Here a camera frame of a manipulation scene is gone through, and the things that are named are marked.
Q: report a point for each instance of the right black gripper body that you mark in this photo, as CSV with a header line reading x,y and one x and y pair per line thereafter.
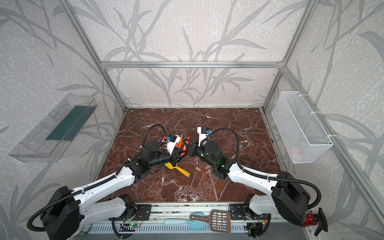
x,y
192,148

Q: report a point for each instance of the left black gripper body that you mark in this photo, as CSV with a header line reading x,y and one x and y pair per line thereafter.
x,y
173,154

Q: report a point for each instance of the red marker pen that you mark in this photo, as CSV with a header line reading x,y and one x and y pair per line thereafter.
x,y
185,147

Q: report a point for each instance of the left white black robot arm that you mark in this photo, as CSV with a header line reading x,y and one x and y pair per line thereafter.
x,y
72,210

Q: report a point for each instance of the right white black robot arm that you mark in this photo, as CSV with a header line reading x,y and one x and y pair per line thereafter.
x,y
284,195

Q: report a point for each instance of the yellow toy shovel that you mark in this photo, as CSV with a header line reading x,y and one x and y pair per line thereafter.
x,y
182,171

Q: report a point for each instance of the brown slotted spatula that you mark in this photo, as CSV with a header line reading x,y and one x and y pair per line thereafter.
x,y
218,221

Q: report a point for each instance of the small circuit board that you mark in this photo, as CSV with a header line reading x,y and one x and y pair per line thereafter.
x,y
129,227

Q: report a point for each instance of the light blue silicone spatula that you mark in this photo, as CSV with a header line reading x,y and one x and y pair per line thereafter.
x,y
194,225

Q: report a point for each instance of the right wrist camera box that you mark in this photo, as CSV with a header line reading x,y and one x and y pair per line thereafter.
x,y
204,135

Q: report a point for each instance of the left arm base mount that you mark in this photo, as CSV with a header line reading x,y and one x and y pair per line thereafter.
x,y
135,212

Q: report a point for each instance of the aluminium front rail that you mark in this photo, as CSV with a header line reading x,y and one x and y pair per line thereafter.
x,y
162,211

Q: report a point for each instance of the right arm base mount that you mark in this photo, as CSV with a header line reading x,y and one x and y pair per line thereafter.
x,y
255,207

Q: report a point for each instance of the white wire mesh basket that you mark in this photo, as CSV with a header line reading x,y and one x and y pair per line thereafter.
x,y
302,133

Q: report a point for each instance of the clear plastic wall tray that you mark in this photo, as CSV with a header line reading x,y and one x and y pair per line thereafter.
x,y
47,142

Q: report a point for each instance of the aluminium cage frame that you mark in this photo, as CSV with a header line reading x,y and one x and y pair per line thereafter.
x,y
361,181

